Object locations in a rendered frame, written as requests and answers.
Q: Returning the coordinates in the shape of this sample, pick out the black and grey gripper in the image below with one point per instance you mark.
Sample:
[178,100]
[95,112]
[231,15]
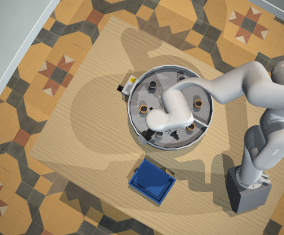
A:
[173,133]

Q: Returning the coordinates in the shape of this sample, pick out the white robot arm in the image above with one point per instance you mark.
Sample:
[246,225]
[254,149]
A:
[263,144]

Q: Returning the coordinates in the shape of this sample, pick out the blue crate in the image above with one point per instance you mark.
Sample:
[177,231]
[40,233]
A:
[152,181]

